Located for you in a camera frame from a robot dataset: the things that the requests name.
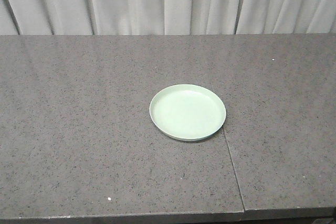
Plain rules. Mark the light green round plate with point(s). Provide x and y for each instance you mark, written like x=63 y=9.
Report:
x=187 y=112

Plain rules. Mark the white pleated curtain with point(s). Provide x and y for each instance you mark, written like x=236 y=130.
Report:
x=166 y=17

